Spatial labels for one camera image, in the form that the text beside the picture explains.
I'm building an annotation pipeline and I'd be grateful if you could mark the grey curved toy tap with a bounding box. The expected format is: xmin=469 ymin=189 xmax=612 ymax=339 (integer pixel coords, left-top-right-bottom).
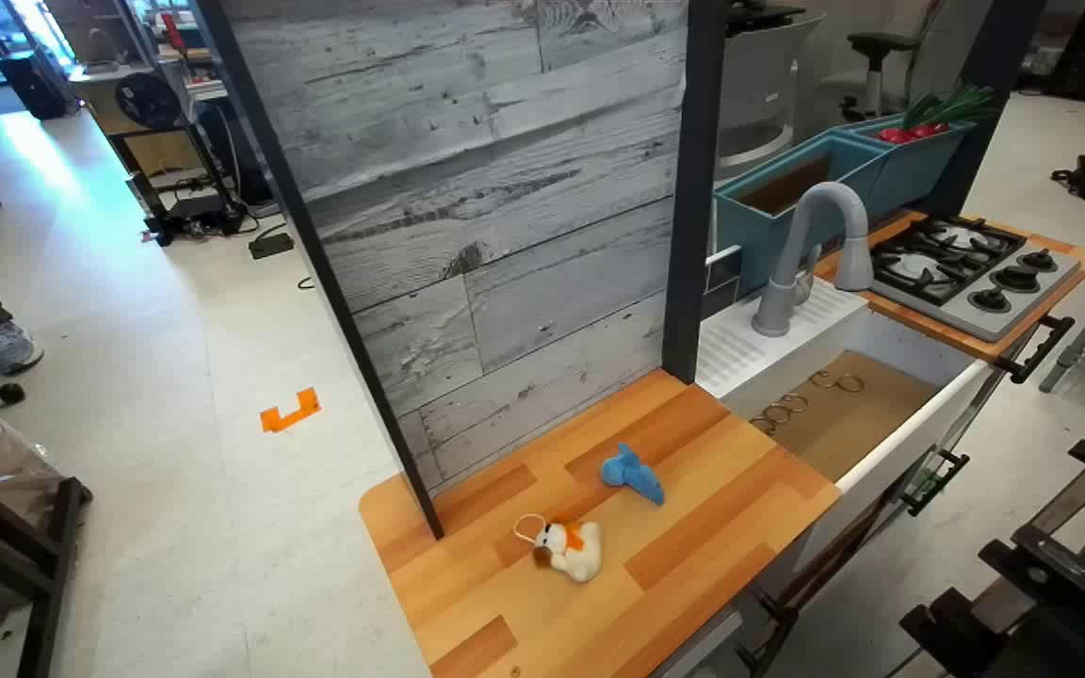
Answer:
xmin=747 ymin=178 xmax=876 ymax=339

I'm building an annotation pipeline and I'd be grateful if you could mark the blue toy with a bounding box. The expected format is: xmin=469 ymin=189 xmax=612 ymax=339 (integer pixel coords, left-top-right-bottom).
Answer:
xmin=597 ymin=444 xmax=669 ymax=508

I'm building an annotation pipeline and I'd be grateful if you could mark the grey wood-pattern back panel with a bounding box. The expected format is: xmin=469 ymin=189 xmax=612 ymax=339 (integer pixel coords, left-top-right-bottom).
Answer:
xmin=210 ymin=0 xmax=696 ymax=497

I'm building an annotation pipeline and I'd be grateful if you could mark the white and orange plush toy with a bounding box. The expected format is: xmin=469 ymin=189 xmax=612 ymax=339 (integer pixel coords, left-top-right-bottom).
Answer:
xmin=512 ymin=508 xmax=605 ymax=587

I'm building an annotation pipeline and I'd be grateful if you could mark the white toy sink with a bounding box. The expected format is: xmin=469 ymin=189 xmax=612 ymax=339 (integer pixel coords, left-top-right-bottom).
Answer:
xmin=693 ymin=273 xmax=1004 ymax=501

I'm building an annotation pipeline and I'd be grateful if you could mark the wooden countertop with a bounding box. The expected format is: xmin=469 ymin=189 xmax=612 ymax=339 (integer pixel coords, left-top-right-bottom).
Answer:
xmin=356 ymin=365 xmax=845 ymax=678

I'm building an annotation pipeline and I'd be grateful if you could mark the large teal bin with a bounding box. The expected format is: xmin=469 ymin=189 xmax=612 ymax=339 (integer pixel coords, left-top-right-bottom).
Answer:
xmin=713 ymin=128 xmax=893 ymax=272

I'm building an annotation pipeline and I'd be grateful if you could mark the orange floor marker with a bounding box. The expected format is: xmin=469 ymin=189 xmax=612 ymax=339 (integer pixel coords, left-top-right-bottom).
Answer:
xmin=257 ymin=385 xmax=322 ymax=437

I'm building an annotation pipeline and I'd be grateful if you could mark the black box on floor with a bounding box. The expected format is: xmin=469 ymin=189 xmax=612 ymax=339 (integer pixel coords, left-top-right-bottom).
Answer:
xmin=243 ymin=221 xmax=298 ymax=263

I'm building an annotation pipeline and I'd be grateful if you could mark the white toy kitchen cabinet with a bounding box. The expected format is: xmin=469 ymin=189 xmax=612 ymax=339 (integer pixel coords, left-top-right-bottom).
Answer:
xmin=651 ymin=359 xmax=1008 ymax=678

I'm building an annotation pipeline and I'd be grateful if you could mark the small teal bin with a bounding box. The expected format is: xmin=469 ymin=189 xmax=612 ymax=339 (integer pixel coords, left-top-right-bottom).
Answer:
xmin=839 ymin=116 xmax=985 ymax=218

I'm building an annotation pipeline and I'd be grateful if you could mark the cluttered storage shelf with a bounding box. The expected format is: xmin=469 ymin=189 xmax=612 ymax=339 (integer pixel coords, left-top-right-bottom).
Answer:
xmin=96 ymin=0 xmax=278 ymax=247

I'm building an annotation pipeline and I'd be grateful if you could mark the red toy vegetable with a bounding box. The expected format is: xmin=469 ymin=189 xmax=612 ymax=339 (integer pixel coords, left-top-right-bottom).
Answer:
xmin=876 ymin=119 xmax=947 ymax=152

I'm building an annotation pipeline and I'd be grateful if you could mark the grey toy stove top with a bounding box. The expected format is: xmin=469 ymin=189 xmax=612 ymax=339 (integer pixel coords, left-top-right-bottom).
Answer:
xmin=870 ymin=212 xmax=1085 ymax=346

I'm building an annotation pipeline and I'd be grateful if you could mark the grey office chair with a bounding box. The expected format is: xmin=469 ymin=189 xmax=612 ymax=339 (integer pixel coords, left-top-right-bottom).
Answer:
xmin=845 ymin=0 xmax=947 ymax=125

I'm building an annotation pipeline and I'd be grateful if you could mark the green toy vegetable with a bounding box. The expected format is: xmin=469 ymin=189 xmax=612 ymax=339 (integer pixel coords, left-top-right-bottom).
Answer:
xmin=899 ymin=81 xmax=1000 ymax=132

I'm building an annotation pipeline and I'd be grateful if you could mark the wooden stove base board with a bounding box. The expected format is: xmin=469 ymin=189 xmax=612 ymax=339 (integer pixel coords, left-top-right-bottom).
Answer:
xmin=813 ymin=203 xmax=1085 ymax=365

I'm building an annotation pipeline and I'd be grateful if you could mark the grey shoe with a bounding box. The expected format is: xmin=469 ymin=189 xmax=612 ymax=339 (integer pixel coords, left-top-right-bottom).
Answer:
xmin=0 ymin=317 xmax=48 ymax=378

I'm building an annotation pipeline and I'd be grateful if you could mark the dark side cart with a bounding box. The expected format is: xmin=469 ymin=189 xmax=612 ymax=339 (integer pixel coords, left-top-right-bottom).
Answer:
xmin=0 ymin=390 xmax=92 ymax=678

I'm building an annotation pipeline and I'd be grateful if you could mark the wide black frame post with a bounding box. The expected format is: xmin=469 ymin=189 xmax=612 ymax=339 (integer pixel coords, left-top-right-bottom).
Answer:
xmin=657 ymin=0 xmax=729 ymax=386

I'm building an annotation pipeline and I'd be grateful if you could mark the thin black frame post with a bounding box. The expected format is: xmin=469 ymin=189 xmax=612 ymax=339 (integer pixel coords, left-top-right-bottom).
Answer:
xmin=197 ymin=0 xmax=448 ymax=542

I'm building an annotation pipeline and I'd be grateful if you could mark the black cabinet handle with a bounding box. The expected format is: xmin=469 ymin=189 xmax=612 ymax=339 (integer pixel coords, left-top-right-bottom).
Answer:
xmin=896 ymin=444 xmax=970 ymax=518
xmin=990 ymin=311 xmax=1076 ymax=386

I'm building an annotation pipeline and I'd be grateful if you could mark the black camera stand rig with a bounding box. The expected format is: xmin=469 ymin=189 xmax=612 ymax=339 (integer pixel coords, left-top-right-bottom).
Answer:
xmin=896 ymin=415 xmax=1085 ymax=678

